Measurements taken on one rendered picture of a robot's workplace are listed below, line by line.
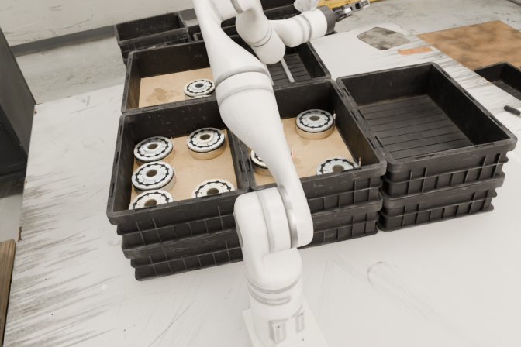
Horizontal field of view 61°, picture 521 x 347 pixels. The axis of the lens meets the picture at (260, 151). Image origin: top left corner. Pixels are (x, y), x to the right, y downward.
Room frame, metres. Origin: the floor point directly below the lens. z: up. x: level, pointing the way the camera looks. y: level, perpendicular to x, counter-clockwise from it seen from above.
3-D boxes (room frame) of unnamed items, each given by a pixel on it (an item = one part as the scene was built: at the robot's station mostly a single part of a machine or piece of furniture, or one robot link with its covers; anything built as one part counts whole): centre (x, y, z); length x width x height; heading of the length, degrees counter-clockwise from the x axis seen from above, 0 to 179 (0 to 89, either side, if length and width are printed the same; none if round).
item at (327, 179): (0.89, -0.10, 0.92); 0.40 x 0.30 x 0.02; 6
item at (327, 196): (0.89, -0.10, 0.87); 0.40 x 0.30 x 0.11; 6
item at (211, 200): (0.86, 0.20, 0.92); 0.40 x 0.30 x 0.02; 6
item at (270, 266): (0.45, 0.00, 1.04); 0.09 x 0.09 x 0.17; 9
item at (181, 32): (2.53, 0.56, 0.37); 0.40 x 0.30 x 0.45; 105
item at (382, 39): (1.80, -0.59, 0.71); 0.22 x 0.19 x 0.01; 15
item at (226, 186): (0.75, 0.12, 0.86); 0.10 x 0.10 x 0.01
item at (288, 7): (2.73, -0.22, 0.37); 0.40 x 0.30 x 0.45; 105
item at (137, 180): (0.85, 0.27, 0.86); 0.10 x 0.10 x 0.01
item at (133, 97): (1.25, 0.24, 0.87); 0.40 x 0.30 x 0.11; 6
